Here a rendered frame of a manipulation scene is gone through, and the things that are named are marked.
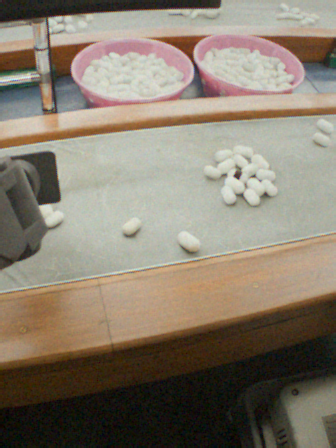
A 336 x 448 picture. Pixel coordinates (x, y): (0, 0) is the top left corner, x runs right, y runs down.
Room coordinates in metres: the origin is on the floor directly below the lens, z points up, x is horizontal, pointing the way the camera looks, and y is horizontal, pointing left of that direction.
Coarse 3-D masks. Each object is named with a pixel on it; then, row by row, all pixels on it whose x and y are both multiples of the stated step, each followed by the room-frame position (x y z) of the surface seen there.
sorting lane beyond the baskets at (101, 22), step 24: (240, 0) 1.37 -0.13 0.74; (264, 0) 1.41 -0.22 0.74; (288, 0) 1.45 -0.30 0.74; (312, 0) 1.51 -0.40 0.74; (72, 24) 1.05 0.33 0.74; (96, 24) 1.06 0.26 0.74; (120, 24) 1.07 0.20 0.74; (144, 24) 1.09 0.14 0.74; (168, 24) 1.11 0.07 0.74; (192, 24) 1.13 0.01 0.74; (216, 24) 1.15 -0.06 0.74; (240, 24) 1.18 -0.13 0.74; (264, 24) 1.21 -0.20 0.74; (288, 24) 1.24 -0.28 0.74
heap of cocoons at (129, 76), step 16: (96, 64) 0.86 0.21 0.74; (112, 64) 0.86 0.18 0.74; (128, 64) 0.88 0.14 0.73; (144, 64) 0.87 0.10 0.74; (160, 64) 0.88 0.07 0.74; (96, 80) 0.80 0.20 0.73; (112, 80) 0.79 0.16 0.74; (128, 80) 0.80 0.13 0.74; (144, 80) 0.81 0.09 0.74; (160, 80) 0.80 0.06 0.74; (176, 80) 0.82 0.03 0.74; (112, 96) 0.73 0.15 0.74; (128, 96) 0.74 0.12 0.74; (144, 96) 0.75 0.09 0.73
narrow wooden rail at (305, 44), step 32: (96, 32) 0.96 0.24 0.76; (128, 32) 0.98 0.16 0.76; (160, 32) 1.00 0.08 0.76; (192, 32) 1.02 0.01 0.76; (224, 32) 1.05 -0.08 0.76; (256, 32) 1.09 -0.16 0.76; (288, 32) 1.13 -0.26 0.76; (320, 32) 1.17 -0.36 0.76; (0, 64) 0.83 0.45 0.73; (32, 64) 0.86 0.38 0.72; (64, 64) 0.89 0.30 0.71; (192, 64) 1.01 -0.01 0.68
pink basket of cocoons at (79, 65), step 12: (108, 48) 0.91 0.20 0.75; (120, 48) 0.93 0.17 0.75; (132, 48) 0.93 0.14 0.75; (144, 48) 0.94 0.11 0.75; (156, 48) 0.93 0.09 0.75; (168, 48) 0.92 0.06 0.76; (84, 60) 0.85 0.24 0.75; (168, 60) 0.91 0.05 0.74; (180, 60) 0.89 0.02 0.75; (72, 72) 0.76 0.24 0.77; (84, 72) 0.83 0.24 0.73; (192, 72) 0.81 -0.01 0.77; (84, 96) 0.74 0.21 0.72; (96, 96) 0.70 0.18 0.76; (108, 96) 0.69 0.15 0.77; (156, 96) 0.70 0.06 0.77; (168, 96) 0.72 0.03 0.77
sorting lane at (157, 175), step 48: (48, 144) 0.56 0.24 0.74; (96, 144) 0.57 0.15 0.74; (144, 144) 0.59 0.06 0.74; (192, 144) 0.61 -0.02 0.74; (240, 144) 0.63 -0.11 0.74; (288, 144) 0.65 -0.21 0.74; (96, 192) 0.46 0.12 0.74; (144, 192) 0.47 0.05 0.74; (192, 192) 0.49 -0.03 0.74; (288, 192) 0.52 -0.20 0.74; (48, 240) 0.35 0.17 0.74; (96, 240) 0.37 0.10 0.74; (144, 240) 0.38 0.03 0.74; (240, 240) 0.40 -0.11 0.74; (288, 240) 0.42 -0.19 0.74; (0, 288) 0.26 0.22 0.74
